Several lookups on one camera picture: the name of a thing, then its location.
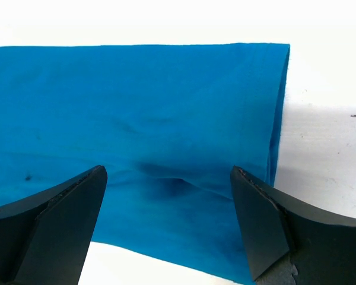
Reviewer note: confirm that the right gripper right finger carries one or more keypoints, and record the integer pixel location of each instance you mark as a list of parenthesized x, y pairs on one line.
[(288, 241)]

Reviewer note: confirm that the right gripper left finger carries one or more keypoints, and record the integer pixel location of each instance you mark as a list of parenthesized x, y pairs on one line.
[(44, 238)]

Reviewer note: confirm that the blue t shirt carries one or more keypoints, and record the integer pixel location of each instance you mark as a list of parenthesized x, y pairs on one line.
[(168, 123)]

